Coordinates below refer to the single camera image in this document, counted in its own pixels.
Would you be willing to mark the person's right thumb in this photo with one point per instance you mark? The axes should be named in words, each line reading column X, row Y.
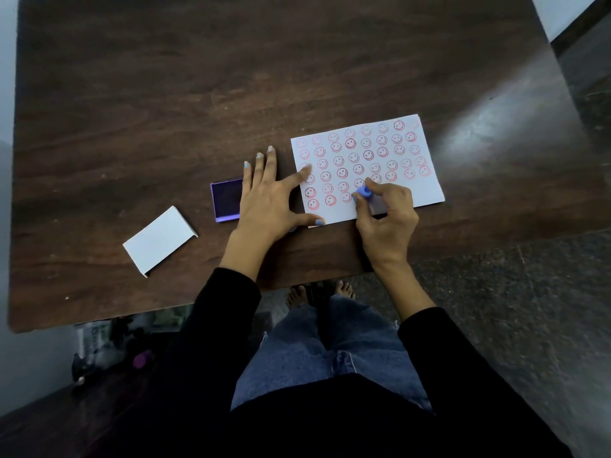
column 361, row 209

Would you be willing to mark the person's left hand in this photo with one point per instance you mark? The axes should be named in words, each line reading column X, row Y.
column 267, row 209

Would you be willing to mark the person's right hand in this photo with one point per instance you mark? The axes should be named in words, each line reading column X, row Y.
column 389, row 224

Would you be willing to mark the person's right foot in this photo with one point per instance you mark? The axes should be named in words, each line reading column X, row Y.
column 344, row 289

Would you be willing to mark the blue round stamp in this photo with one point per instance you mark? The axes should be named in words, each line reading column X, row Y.
column 364, row 192

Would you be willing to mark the pink round object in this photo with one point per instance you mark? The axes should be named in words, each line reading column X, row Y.
column 142, row 360

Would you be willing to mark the white paper with red smiley stamps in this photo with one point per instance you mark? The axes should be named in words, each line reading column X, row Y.
column 396, row 185

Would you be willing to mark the person's left thumb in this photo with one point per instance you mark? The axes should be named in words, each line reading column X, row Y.
column 308, row 220

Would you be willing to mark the person's left forearm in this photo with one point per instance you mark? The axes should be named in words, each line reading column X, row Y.
column 229, row 290

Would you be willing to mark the purple ink pad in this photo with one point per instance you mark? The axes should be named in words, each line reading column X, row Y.
column 227, row 200

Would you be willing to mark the person's left little finger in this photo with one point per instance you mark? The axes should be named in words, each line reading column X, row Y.
column 247, row 176

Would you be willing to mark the person's blue jeans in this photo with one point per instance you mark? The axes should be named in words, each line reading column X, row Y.
column 296, row 348

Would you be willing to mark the person's left middle finger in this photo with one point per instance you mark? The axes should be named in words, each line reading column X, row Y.
column 270, row 164

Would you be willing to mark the person's left foot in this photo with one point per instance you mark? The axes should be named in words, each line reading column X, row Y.
column 297, row 296

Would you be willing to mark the white ink pad lid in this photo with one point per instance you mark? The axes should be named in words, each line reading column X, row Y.
column 160, row 240

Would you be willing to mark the person's black top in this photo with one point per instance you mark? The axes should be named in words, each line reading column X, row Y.
column 334, row 424

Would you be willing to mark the person's right forearm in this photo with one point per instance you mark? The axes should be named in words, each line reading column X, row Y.
column 415, row 310

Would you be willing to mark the person's foot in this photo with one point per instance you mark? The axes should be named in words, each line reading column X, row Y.
column 344, row 289
column 297, row 296

